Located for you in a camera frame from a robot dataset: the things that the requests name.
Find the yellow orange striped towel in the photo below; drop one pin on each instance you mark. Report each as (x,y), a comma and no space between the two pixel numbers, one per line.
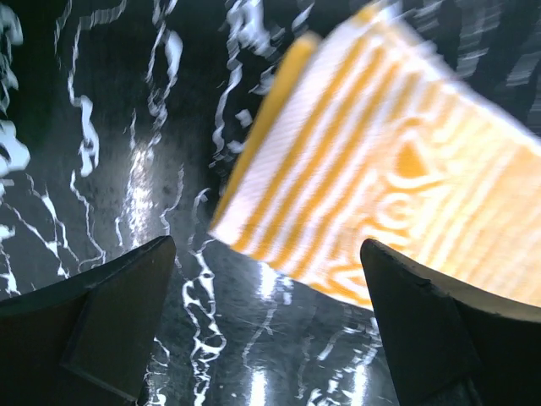
(368,135)

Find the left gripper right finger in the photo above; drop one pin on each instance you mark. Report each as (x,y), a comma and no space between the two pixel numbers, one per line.
(447,342)

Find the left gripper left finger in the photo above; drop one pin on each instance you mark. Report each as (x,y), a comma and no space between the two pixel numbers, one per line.
(88,339)

